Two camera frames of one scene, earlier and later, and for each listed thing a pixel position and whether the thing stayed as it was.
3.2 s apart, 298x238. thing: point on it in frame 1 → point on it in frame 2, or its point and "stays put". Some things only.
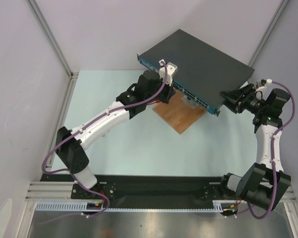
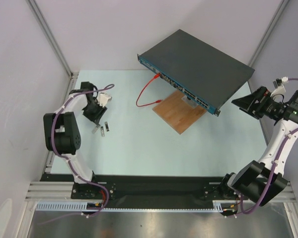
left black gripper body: (163, 95) → (94, 109)
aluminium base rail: (51, 191) stays put
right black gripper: (240, 99) → (256, 105)
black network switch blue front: (203, 72) stays put
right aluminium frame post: (280, 9) stays put
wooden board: (179, 114) stays put
